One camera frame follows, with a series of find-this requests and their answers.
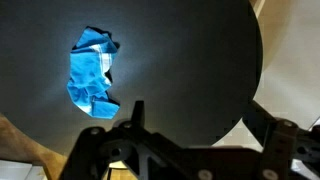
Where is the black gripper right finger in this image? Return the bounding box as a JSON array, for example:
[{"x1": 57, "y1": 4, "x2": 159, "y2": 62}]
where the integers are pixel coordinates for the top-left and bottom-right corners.
[{"x1": 242, "y1": 100, "x2": 320, "y2": 180}]

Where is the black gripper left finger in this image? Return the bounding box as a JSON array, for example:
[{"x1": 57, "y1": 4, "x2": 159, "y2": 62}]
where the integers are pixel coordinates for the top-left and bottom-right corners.
[{"x1": 59, "y1": 100, "x2": 201, "y2": 180}]

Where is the blue striped towel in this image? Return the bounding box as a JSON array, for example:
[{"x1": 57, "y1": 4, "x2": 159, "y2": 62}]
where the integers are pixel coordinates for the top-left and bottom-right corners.
[{"x1": 66, "y1": 26, "x2": 121, "y2": 120}]

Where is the round black table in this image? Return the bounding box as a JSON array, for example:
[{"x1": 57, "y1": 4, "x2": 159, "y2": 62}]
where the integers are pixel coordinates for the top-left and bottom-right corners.
[{"x1": 0, "y1": 0, "x2": 264, "y2": 158}]

